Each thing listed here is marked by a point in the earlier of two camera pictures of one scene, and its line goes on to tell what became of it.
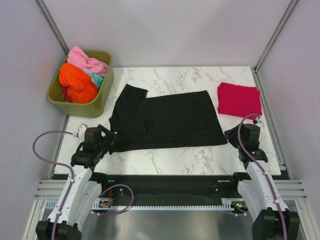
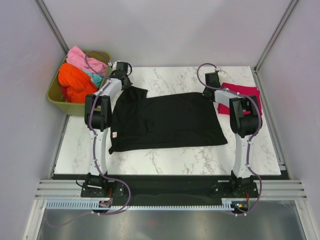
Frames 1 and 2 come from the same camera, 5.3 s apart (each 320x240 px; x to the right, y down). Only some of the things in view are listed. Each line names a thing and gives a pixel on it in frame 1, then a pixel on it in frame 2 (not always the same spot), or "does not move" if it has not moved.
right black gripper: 230,134 to 204,92
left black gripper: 108,139 to 129,83
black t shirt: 180,120 does not move
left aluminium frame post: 52,25 does not move
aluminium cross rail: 290,189 does not move
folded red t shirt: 239,101 does not move
